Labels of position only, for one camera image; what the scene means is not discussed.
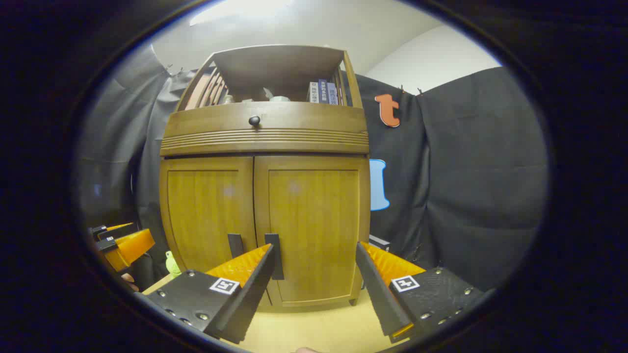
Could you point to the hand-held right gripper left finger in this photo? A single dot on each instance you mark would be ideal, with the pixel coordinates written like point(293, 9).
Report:
point(250, 299)

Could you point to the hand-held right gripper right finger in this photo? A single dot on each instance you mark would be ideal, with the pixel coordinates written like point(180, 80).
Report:
point(380, 299)

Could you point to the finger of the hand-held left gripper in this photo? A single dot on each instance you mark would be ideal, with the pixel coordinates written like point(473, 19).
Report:
point(130, 247)
point(110, 229)

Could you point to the wooden cabinet door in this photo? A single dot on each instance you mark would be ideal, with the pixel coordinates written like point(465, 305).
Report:
point(206, 211)
point(314, 215)

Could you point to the wooden shoe cabinet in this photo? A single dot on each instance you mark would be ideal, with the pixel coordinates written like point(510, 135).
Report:
point(274, 68)

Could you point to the green frog plush toy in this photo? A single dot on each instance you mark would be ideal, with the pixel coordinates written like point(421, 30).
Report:
point(172, 264)

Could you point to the black backdrop cloth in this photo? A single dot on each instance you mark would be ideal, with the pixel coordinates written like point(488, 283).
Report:
point(466, 171)

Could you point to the pinkish leaning books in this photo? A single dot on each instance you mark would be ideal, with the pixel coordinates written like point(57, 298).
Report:
point(198, 93)

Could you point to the black drawer knob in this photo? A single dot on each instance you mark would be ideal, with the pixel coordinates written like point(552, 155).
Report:
point(254, 120)

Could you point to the wooden drawer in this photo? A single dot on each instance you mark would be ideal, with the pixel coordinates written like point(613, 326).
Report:
point(304, 120)

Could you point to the white crumpled ornament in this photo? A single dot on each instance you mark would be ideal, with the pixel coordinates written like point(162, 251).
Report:
point(278, 98)

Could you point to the light blue book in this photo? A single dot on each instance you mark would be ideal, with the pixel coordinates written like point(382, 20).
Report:
point(332, 94)

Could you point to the white book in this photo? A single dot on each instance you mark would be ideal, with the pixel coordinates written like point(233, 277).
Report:
point(313, 93)

